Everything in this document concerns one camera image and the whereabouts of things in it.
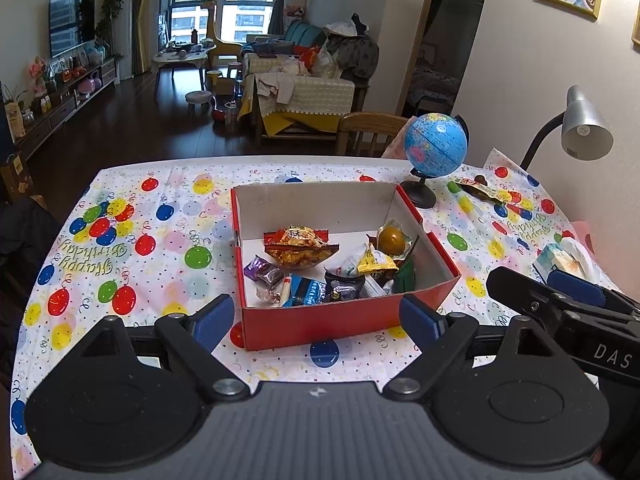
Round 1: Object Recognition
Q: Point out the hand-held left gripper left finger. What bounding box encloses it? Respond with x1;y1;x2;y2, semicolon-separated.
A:
60;294;249;403

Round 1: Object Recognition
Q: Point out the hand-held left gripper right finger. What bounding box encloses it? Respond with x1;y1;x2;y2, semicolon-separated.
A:
380;294;573;403

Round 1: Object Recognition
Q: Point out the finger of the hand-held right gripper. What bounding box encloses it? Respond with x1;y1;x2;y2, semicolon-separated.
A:
547;269;640;318
486;266;568;328

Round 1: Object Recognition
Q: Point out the green snack packet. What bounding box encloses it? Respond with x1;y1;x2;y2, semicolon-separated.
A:
392;250;418;295

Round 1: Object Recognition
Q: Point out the purple candy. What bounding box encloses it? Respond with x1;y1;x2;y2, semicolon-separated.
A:
243;255;285;286

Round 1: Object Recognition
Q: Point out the yellow snack packet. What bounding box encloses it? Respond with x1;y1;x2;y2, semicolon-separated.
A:
356;242;398;276

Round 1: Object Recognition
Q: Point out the black snack packet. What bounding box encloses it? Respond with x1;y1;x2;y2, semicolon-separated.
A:
324;266;368;303

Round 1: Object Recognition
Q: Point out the brown egg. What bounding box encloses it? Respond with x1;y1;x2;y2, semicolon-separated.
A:
367;219;416;261

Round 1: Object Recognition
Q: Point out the white snack packet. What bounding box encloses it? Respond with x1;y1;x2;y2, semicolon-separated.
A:
340;252;387;298

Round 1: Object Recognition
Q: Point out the blue snack packet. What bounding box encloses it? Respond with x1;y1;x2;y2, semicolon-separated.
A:
287;276;328;307

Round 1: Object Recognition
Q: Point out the red cardboard box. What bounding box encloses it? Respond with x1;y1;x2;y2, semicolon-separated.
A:
230;182;462;352

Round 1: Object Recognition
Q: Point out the orange red snack packet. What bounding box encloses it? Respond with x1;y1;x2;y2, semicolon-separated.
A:
263;226;340;270

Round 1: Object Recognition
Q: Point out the tissue pack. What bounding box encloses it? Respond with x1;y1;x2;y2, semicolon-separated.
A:
532;236;598;286

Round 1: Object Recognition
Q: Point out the balloon print tablecloth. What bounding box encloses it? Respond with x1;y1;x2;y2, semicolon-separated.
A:
10;147;631;480

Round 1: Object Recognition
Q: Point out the brown yellow wrapper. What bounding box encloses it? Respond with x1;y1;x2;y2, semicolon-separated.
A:
447;176;513;205

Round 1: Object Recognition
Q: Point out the silver desk lamp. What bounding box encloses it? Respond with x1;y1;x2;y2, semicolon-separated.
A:
520;85;615;171

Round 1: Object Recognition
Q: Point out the blue desk globe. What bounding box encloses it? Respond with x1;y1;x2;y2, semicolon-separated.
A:
400;112;469;209

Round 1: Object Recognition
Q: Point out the pink cloth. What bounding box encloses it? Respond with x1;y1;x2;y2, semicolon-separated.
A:
382;120;416;160

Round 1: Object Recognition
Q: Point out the wooden chair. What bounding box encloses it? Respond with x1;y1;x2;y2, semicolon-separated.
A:
336;111;411;157

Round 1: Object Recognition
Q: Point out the small grey stool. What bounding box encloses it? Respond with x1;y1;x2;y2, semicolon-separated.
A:
185;91;216;118

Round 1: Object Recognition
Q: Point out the sofa with cream cover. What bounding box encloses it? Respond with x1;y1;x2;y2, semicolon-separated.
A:
240;52;371;137

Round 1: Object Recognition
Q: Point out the television cabinet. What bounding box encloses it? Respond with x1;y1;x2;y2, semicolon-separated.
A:
0;57;121;161

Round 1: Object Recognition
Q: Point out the round coffee table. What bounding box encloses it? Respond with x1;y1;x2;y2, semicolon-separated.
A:
152;45;217;96

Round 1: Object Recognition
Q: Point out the pile of dark clothes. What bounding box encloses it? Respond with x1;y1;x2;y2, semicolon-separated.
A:
322;14;381;81

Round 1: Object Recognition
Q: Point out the white standing air conditioner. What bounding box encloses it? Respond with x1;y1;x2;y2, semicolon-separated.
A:
112;0;136;81

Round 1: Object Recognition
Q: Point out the yellow curtain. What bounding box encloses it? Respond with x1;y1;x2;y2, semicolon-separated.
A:
132;0;156;76

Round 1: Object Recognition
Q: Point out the large window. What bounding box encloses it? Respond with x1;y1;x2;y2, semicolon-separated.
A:
170;0;276;43

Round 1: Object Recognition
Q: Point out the flat television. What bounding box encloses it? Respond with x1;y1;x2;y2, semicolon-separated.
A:
48;0;96;59

